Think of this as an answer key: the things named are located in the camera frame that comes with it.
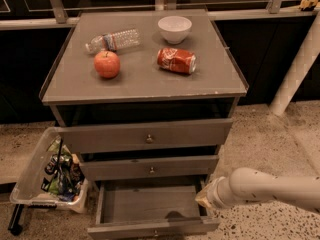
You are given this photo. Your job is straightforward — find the grey drawer cabinet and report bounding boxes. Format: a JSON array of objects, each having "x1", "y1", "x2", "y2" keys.
[{"x1": 38, "y1": 8, "x2": 250, "y2": 185}]

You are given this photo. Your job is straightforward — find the grey top drawer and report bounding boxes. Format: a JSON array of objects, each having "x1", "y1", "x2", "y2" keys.
[{"x1": 59, "y1": 118, "x2": 233, "y2": 153}]

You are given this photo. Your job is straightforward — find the yellow object on rail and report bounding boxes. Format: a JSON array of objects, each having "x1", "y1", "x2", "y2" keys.
[{"x1": 299, "y1": 0, "x2": 319, "y2": 11}]

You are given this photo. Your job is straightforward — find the grey bottom drawer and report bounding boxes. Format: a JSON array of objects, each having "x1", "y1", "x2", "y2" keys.
[{"x1": 88, "y1": 176, "x2": 219, "y2": 240}]

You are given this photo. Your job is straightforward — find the white bowl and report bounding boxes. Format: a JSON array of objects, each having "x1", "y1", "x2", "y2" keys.
[{"x1": 158, "y1": 16, "x2": 192, "y2": 44}]

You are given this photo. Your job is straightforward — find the metal railing with brackets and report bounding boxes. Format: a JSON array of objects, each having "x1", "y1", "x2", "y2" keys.
[{"x1": 0, "y1": 0, "x2": 319, "y2": 31}]

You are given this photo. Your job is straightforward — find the white diagonal pole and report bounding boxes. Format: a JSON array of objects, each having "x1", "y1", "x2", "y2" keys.
[{"x1": 269, "y1": 14, "x2": 320, "y2": 116}]

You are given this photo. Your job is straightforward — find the clear plastic storage bin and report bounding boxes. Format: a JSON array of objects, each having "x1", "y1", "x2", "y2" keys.
[{"x1": 10, "y1": 127, "x2": 89, "y2": 213}]

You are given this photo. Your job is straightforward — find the snack packets in bin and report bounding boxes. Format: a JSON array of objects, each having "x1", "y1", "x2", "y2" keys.
[{"x1": 41, "y1": 137, "x2": 84, "y2": 202}]

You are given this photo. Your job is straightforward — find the black bin wheel leg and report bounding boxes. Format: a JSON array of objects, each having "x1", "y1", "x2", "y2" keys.
[{"x1": 8, "y1": 204, "x2": 24, "y2": 236}]

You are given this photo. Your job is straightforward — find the crushed red soda can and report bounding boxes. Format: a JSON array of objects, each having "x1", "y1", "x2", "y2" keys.
[{"x1": 157, "y1": 47, "x2": 196, "y2": 75}]

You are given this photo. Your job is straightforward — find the grey drawer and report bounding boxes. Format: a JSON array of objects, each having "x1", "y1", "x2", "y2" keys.
[
  {"x1": 80, "y1": 155, "x2": 218, "y2": 181},
  {"x1": 59, "y1": 118, "x2": 233, "y2": 153},
  {"x1": 88, "y1": 176, "x2": 219, "y2": 240}
]

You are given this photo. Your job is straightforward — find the red apple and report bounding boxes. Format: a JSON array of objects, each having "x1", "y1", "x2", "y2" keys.
[{"x1": 94, "y1": 51, "x2": 120, "y2": 79}]

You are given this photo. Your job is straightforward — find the clear plastic water bottle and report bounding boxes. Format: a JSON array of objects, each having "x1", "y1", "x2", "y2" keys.
[{"x1": 85, "y1": 28, "x2": 141, "y2": 54}]

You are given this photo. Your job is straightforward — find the grey middle drawer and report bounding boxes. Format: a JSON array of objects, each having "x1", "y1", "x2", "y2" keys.
[{"x1": 80, "y1": 155, "x2": 218, "y2": 181}]

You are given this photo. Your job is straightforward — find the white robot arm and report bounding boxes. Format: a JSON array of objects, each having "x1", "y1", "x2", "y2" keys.
[{"x1": 195, "y1": 167, "x2": 320, "y2": 214}]

